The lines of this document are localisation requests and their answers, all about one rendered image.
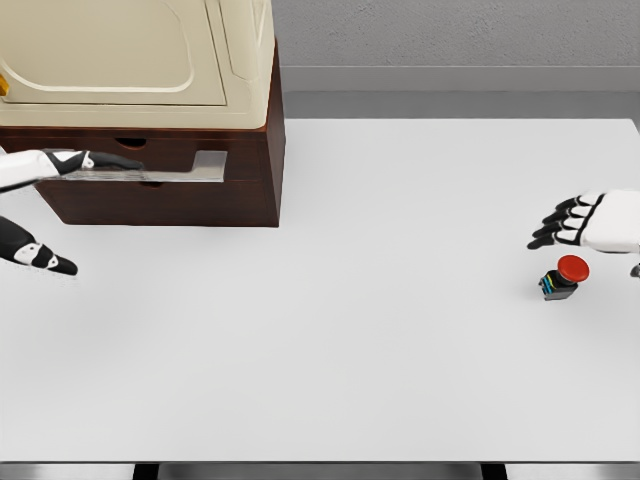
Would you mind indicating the beige rounded appliance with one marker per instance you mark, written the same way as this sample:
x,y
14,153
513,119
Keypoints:
x,y
125,55

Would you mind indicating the small yellow knob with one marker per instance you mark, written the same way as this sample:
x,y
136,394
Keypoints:
x,y
3,85

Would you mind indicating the brown deep cabinet drawer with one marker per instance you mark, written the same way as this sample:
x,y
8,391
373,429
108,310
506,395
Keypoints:
x,y
165,202

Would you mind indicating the red button emergency switch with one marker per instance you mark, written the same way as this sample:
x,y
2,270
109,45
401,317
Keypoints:
x,y
567,276

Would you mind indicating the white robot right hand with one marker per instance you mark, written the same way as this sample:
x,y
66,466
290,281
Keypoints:
x,y
615,220

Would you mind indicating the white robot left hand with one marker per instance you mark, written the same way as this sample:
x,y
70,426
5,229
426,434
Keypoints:
x,y
70,161

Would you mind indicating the brown shallow cabinet drawer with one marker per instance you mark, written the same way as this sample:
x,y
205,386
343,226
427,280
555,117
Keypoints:
x,y
165,150

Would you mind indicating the dark brown wooden cabinet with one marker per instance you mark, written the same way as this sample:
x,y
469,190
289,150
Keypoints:
x,y
272,165

